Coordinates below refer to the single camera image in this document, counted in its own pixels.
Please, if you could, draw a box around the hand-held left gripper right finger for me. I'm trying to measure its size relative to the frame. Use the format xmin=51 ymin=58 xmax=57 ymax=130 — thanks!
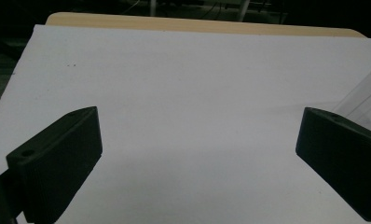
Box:
xmin=295 ymin=106 xmax=371 ymax=224

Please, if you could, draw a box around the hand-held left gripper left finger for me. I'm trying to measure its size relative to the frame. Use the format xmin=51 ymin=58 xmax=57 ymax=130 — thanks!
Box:
xmin=5 ymin=105 xmax=103 ymax=224

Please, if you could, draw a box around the clear acrylic organizer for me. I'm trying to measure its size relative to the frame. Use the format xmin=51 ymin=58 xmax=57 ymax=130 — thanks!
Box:
xmin=330 ymin=65 xmax=371 ymax=138

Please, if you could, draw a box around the white table mat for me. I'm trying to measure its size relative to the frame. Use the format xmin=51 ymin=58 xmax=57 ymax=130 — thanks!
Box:
xmin=0 ymin=24 xmax=371 ymax=224

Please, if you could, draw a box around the wooden table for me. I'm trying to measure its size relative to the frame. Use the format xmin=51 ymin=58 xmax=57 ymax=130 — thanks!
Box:
xmin=45 ymin=11 xmax=368 ymax=39

